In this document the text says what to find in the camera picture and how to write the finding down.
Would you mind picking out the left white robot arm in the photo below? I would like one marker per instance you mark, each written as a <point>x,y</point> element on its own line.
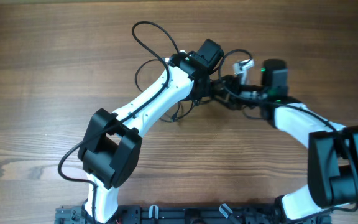
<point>112,141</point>

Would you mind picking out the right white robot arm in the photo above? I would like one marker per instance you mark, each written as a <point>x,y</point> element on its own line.
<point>332,179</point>

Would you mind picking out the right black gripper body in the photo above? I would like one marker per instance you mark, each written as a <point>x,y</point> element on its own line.
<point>239,90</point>

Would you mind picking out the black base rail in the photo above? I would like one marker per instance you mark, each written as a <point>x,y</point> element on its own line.
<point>258,213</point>

